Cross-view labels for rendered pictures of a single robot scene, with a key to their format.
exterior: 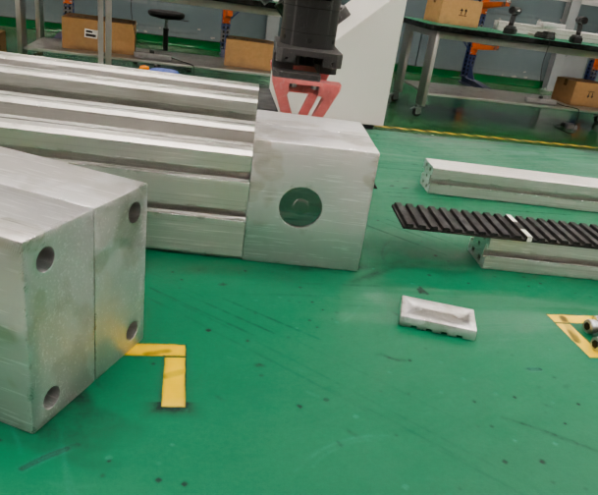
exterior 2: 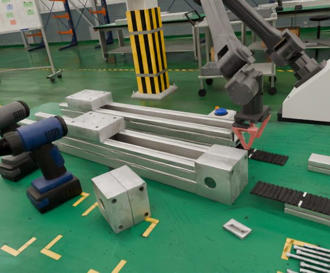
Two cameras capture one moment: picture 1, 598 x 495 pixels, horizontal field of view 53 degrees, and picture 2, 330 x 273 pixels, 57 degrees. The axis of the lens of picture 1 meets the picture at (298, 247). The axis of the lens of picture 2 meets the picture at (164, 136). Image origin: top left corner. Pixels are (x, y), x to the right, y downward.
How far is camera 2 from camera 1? 0.44 m
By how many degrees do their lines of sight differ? 41
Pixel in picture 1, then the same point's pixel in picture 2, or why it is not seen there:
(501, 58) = not seen: outside the picture
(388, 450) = (180, 262)
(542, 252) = (308, 212)
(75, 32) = not seen: hidden behind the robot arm
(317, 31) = (250, 109)
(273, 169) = (200, 170)
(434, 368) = (218, 245)
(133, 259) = (143, 199)
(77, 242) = (122, 197)
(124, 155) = (165, 162)
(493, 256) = (287, 209)
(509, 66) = not seen: outside the picture
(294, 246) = (210, 193)
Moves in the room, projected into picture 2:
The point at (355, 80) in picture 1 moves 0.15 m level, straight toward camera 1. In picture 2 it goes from (318, 102) to (298, 117)
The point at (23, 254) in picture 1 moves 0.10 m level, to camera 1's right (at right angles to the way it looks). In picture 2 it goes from (108, 201) to (141, 219)
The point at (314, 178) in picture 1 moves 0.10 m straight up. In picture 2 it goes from (212, 175) to (209, 135)
